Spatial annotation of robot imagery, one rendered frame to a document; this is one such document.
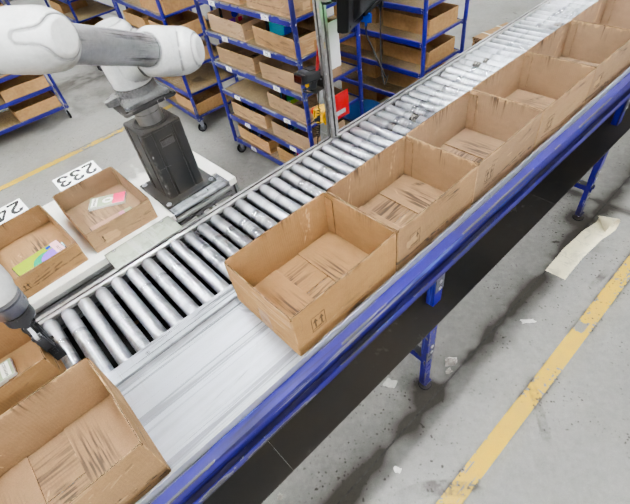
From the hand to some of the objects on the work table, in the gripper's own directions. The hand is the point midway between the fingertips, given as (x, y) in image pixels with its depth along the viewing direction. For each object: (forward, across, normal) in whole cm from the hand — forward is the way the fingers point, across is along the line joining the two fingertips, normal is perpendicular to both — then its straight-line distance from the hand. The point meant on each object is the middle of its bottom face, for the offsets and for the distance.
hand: (55, 350), depth 131 cm
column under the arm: (+10, +58, -73) cm, 94 cm away
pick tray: (+10, +64, -41) cm, 76 cm away
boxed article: (+10, +72, -44) cm, 85 cm away
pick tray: (+10, +62, -8) cm, 64 cm away
